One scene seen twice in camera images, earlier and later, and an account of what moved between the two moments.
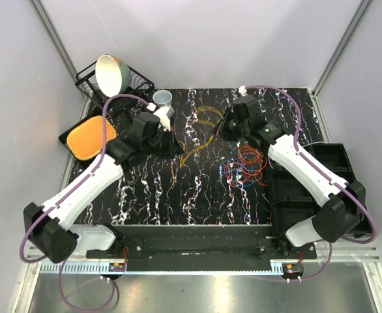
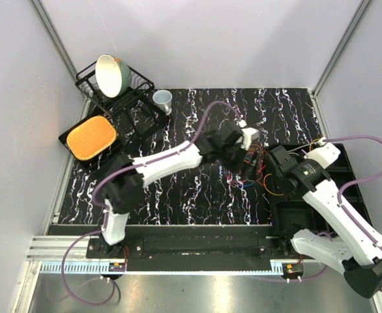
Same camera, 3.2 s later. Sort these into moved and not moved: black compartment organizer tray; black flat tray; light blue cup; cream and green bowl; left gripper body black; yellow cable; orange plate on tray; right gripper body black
Moved: yellow cable; left gripper body black; right gripper body black
Not moved: black compartment organizer tray; black flat tray; orange plate on tray; light blue cup; cream and green bowl
